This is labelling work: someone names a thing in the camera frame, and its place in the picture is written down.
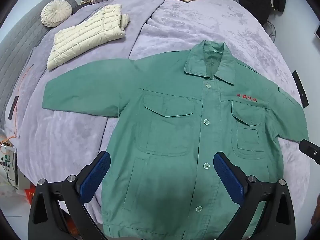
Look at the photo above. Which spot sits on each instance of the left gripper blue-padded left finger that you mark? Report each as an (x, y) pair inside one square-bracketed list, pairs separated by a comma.
[(46, 220)]

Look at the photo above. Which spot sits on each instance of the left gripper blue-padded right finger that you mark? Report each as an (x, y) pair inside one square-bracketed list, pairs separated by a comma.
[(277, 220)]

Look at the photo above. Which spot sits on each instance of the green work jacket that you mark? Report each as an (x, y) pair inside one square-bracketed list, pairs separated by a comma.
[(176, 110)]

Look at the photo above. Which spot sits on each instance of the lavender plush bed blanket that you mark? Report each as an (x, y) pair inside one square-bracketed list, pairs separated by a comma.
[(54, 144)]

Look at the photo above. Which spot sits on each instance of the grey quilted headboard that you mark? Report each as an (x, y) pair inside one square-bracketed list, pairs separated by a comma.
[(16, 46)]

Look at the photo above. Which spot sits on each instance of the cream puffer jacket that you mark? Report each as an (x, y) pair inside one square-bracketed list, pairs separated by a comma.
[(107, 24)]

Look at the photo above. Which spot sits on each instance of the round cream pleated cushion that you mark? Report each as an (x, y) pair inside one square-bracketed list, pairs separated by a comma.
[(55, 12)]

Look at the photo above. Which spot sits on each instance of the electronics board with wires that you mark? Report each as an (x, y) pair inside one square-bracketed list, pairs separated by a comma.
[(9, 162)]

